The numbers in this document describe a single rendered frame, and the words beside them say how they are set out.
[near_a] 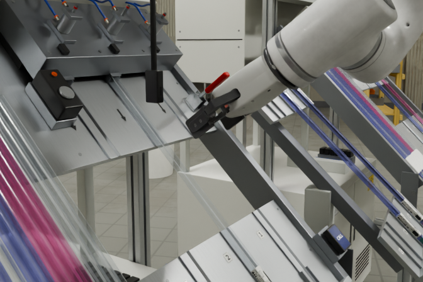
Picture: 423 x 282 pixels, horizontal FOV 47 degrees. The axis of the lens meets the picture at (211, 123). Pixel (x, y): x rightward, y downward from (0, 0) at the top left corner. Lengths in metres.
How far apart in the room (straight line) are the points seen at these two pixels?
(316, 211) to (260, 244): 0.34
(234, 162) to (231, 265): 0.28
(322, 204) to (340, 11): 0.62
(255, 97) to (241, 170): 0.33
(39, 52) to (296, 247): 0.55
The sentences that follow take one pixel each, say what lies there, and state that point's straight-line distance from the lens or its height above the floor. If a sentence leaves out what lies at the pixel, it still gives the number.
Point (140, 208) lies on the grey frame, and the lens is 1.21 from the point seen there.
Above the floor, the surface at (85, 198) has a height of 0.77.
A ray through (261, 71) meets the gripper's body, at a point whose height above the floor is 1.11.
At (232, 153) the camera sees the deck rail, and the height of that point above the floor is 0.93.
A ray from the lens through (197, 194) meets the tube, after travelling 0.81.
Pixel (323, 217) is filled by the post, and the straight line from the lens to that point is 1.18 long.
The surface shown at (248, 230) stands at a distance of 0.86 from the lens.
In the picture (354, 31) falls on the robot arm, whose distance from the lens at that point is 0.64.
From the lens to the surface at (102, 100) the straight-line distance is 0.85.
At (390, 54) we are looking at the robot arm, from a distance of 0.71.
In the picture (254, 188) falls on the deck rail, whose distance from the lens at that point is 0.99.
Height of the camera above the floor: 1.15
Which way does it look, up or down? 9 degrees down
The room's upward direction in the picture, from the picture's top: straight up
